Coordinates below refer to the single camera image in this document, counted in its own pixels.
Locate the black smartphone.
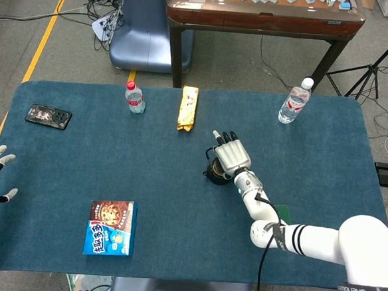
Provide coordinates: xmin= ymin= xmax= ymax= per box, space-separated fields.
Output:
xmin=23 ymin=103 xmax=74 ymax=132

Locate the green yellow sponge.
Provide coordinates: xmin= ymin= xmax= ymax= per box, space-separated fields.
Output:
xmin=272 ymin=204 xmax=293 ymax=227

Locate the black cast iron teapot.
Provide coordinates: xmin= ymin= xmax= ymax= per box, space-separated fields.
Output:
xmin=201 ymin=145 xmax=238 ymax=187

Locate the white cap water bottle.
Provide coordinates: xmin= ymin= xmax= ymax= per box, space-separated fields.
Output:
xmin=277 ymin=75 xmax=315 ymax=126

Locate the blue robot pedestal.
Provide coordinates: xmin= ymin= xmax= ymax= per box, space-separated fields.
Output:
xmin=108 ymin=0 xmax=197 ymax=76

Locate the blue cookie box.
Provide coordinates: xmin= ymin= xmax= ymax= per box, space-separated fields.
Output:
xmin=82 ymin=197 xmax=140 ymax=258

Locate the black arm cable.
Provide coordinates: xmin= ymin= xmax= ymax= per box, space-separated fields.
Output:
xmin=247 ymin=186 xmax=287 ymax=291

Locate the red cap water bottle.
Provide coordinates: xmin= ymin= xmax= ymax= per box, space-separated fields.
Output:
xmin=123 ymin=80 xmax=149 ymax=116

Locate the brown mahjong table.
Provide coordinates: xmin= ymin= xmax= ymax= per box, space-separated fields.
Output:
xmin=160 ymin=0 xmax=368 ymax=101

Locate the white power strip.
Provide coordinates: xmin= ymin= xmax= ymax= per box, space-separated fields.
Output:
xmin=90 ymin=11 xmax=119 ymax=44

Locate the gold foil tea packet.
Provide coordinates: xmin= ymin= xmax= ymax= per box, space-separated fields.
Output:
xmin=176 ymin=85 xmax=199 ymax=133

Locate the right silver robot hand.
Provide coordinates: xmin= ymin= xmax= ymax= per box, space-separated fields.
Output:
xmin=209 ymin=129 xmax=254 ymax=182

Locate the blue felt table mat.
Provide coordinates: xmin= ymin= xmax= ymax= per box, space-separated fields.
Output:
xmin=0 ymin=73 xmax=388 ymax=291

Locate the black tripod stand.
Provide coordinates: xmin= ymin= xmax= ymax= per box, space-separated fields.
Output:
xmin=324 ymin=15 xmax=388 ymax=102

